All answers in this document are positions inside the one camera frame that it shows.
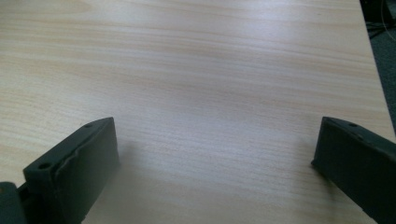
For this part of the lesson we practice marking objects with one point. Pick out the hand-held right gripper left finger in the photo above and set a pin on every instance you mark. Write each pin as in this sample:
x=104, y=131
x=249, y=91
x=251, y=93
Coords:
x=77, y=169

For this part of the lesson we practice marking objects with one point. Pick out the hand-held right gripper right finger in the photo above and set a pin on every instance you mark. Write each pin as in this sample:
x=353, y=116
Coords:
x=358, y=161

